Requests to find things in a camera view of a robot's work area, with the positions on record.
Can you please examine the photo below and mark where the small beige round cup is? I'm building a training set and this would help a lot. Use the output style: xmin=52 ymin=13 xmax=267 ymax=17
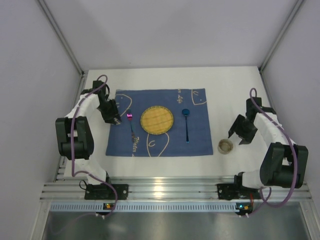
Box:
xmin=217 ymin=139 xmax=234 ymax=155

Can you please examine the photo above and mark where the iridescent purple fork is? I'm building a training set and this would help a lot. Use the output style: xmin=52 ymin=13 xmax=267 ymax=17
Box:
xmin=126 ymin=111 xmax=136 ymax=143

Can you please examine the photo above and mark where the yellow woven round coaster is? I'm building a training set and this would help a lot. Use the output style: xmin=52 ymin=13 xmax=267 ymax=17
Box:
xmin=140 ymin=105 xmax=174 ymax=135

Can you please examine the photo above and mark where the blue placemat cloth gold pattern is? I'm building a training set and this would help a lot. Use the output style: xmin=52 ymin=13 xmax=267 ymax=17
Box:
xmin=105 ymin=88 xmax=213 ymax=157

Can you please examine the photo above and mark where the blue handled cutlery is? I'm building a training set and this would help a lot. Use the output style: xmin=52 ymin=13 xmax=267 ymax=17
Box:
xmin=182 ymin=108 xmax=190 ymax=144

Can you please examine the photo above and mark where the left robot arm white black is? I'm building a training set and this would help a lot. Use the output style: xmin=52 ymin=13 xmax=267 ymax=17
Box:
xmin=55 ymin=79 xmax=122 ymax=186

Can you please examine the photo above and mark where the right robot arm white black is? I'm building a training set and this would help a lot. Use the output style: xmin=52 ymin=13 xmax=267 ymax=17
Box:
xmin=228 ymin=97 xmax=309 ymax=190

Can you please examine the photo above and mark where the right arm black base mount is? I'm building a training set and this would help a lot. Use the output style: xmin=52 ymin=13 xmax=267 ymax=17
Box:
xmin=216 ymin=183 xmax=261 ymax=201

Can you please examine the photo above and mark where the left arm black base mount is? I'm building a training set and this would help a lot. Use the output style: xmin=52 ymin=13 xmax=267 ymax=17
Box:
xmin=84 ymin=182 xmax=129 ymax=200

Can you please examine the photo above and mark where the aluminium rail base frame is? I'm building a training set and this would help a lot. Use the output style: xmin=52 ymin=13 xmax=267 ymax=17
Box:
xmin=39 ymin=176 xmax=312 ymax=201

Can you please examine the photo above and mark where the white perforated cable duct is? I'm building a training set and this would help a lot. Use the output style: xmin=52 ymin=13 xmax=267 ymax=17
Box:
xmin=49 ymin=201 xmax=253 ymax=213

